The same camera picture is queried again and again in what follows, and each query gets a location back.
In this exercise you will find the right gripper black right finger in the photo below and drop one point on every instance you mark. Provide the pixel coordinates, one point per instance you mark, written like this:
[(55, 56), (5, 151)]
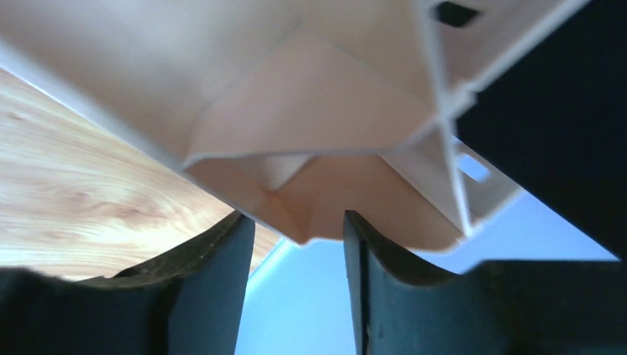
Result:
[(403, 304)]

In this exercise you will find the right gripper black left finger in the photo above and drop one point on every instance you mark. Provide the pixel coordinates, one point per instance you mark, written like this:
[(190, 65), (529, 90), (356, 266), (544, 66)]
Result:
[(188, 300)]

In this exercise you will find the peach file organizer rack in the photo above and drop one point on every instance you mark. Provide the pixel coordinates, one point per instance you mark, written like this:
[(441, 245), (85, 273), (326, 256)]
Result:
[(293, 112)]

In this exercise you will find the black notebook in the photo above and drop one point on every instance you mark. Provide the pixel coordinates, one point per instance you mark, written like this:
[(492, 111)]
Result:
[(556, 123)]

